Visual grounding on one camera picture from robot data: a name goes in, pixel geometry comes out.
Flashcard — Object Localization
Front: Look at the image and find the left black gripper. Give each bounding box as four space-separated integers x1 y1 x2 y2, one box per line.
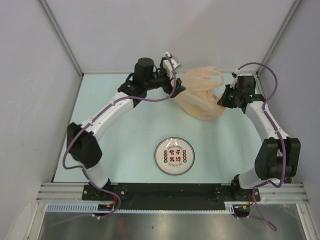
145 58 186 99

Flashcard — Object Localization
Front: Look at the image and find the translucent orange plastic bag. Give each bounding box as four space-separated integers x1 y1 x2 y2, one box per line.
173 66 226 121

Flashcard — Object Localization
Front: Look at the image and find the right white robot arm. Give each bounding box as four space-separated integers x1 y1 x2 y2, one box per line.
217 73 301 201

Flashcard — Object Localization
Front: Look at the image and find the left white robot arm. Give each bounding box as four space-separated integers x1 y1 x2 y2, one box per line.
62 52 186 200

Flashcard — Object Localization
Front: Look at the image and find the white printed round plate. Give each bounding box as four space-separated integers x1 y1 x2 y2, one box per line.
154 137 195 176

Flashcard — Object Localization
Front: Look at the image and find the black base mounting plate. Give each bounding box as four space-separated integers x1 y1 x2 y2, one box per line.
82 182 261 210

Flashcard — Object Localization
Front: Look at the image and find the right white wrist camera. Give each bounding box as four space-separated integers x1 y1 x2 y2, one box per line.
231 69 240 89

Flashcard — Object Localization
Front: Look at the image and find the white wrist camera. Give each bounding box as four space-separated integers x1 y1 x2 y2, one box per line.
160 52 182 80
231 69 240 89

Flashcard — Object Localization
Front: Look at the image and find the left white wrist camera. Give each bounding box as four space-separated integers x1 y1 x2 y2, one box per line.
160 52 182 80

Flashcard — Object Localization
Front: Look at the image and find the right aluminium corner post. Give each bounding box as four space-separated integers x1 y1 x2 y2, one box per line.
260 0 304 65

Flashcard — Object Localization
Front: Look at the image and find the aluminium corner post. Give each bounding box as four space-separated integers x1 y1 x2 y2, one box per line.
36 0 84 80
260 0 304 65

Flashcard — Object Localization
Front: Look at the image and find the white slotted cable duct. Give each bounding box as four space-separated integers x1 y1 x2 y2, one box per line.
46 202 235 214

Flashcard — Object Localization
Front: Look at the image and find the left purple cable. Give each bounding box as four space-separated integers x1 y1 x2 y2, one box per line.
49 53 183 226

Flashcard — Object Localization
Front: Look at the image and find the left aluminium corner post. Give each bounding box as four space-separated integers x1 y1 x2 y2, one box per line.
36 0 84 80

